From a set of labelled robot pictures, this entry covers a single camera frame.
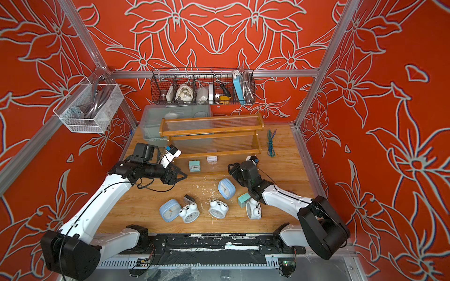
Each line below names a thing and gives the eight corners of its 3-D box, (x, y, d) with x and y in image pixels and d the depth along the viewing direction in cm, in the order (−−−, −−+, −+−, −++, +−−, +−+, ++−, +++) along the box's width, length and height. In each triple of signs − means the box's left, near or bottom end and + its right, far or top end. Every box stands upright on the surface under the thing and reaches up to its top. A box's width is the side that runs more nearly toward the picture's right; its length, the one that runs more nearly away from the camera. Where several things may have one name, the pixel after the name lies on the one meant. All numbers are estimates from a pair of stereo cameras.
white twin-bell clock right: (246, 221, 81) (249, 215, 74) (245, 204, 86) (247, 197, 79) (259, 221, 81) (262, 215, 74) (257, 204, 86) (260, 197, 79)
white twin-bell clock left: (182, 223, 80) (178, 218, 73) (184, 209, 84) (180, 202, 77) (199, 223, 80) (196, 218, 73) (200, 209, 84) (198, 202, 77)
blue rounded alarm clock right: (226, 202, 87) (226, 195, 80) (217, 189, 91) (217, 182, 85) (236, 195, 89) (237, 188, 82) (227, 183, 93) (227, 176, 87)
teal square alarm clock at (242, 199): (242, 209, 84) (242, 205, 80) (236, 201, 86) (237, 197, 83) (251, 202, 86) (252, 198, 82) (246, 195, 89) (247, 191, 85)
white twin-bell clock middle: (209, 214, 83) (207, 208, 75) (213, 205, 86) (212, 198, 78) (224, 220, 81) (224, 214, 74) (227, 210, 84) (228, 204, 77)
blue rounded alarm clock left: (163, 222, 81) (157, 217, 74) (166, 205, 86) (162, 199, 79) (179, 222, 81) (175, 217, 74) (181, 205, 86) (178, 199, 79)
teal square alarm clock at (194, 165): (190, 173, 98) (188, 166, 92) (191, 167, 100) (189, 160, 94) (200, 173, 98) (198, 166, 92) (201, 167, 100) (199, 160, 94)
